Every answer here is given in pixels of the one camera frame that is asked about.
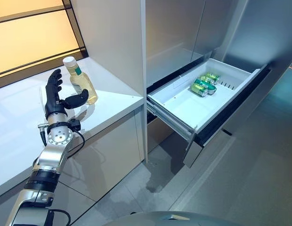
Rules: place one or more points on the stainless steel fridge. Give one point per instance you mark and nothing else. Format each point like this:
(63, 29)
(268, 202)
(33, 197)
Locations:
(174, 35)

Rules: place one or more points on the clear yellow tea bottle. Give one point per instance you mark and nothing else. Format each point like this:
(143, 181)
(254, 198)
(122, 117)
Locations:
(83, 86)

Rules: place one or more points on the white beige counter cabinet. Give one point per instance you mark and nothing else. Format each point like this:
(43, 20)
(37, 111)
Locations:
(108, 141)

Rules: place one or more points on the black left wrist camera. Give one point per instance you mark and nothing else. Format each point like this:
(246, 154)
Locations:
(75, 124)

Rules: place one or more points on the backlit window with dark frame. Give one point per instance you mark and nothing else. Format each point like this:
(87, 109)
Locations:
(30, 35)

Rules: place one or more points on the green drink can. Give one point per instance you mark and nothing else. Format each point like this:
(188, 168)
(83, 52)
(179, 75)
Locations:
(206, 85)
(198, 89)
(213, 77)

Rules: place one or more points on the white fridge drawer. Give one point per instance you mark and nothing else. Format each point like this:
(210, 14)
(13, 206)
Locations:
(183, 103)

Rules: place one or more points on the grey robot torso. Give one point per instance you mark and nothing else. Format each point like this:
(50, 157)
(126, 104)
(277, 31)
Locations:
(164, 216)

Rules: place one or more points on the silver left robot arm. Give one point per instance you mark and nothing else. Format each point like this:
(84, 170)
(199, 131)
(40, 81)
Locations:
(50, 157)

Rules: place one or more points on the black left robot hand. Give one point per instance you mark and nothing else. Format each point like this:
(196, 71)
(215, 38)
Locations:
(53, 96)

